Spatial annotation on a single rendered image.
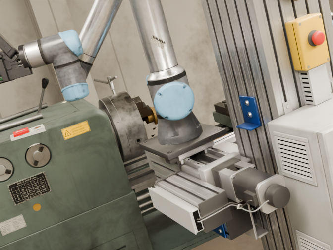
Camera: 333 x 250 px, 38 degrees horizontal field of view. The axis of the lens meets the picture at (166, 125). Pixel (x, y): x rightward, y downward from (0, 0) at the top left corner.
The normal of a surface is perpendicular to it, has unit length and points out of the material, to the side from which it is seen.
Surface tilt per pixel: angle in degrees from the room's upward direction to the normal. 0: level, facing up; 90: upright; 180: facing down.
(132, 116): 64
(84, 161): 90
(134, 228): 90
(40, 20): 90
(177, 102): 97
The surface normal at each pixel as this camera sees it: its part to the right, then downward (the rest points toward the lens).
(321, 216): -0.85, 0.36
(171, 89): 0.14, 0.36
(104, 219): 0.34, 0.17
